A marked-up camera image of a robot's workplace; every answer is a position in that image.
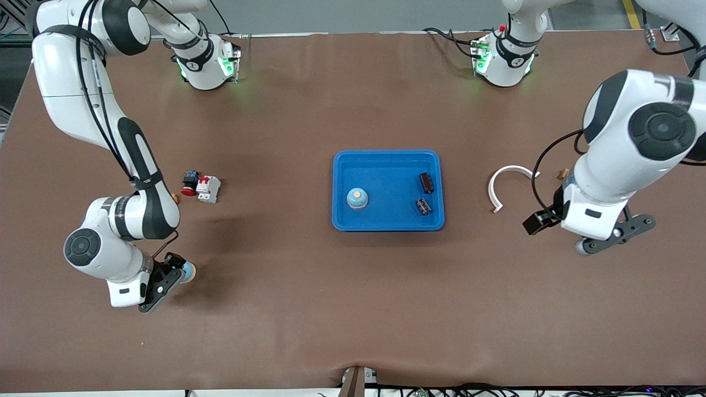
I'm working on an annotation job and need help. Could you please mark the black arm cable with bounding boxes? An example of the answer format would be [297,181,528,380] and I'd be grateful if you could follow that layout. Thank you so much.
[77,0,183,260]
[531,8,706,216]

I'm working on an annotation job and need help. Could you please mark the white curved plastic clip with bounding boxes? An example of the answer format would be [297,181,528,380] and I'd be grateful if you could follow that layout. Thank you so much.
[488,164,541,214]

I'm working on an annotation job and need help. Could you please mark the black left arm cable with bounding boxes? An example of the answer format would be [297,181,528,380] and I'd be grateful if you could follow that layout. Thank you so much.
[531,8,706,216]

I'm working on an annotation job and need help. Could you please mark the white red circuit breaker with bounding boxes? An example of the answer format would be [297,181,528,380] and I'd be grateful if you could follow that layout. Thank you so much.
[196,175,222,205]

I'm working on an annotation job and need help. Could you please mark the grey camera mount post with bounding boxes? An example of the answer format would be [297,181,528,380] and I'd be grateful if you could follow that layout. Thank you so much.
[338,366,379,397]

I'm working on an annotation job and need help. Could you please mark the aluminium frame profile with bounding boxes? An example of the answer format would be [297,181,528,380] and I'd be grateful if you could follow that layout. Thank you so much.
[0,0,36,39]

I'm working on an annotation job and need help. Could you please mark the brown table mat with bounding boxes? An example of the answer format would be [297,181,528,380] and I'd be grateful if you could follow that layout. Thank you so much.
[0,31,706,393]

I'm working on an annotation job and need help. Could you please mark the blue plastic tray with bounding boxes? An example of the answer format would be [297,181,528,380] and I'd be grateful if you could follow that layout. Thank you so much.
[332,149,446,232]

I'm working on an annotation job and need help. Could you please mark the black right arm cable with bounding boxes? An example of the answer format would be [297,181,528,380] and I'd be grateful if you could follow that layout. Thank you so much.
[77,0,183,260]

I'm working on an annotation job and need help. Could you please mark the black arm base cables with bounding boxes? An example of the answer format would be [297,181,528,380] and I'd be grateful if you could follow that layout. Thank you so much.
[422,26,482,59]

